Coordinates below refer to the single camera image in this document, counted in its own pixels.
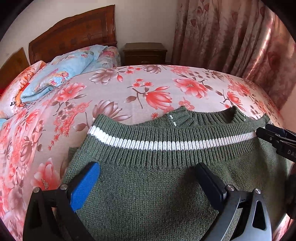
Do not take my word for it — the light blue floral quilt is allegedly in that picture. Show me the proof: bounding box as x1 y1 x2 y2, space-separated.
20 45 121 103

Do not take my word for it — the dark wooden nightstand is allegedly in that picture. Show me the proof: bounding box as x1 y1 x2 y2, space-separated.
122 42 167 66

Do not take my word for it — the orange floral pillow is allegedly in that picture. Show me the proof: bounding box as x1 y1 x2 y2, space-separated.
1 60 47 119

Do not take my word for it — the floral pink bed sheet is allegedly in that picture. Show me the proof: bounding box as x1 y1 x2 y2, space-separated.
1 65 283 240

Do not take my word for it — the carved wooden headboard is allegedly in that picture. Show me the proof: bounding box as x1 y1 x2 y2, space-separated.
29 5 117 64

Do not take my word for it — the green and white knit sweater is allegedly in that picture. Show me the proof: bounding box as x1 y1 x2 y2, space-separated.
64 107 289 240

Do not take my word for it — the pink floral curtain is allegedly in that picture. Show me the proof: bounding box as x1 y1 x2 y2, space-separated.
171 1 295 109

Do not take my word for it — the small wooden headboard panel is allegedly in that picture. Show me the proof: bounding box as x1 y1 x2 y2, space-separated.
0 47 29 91

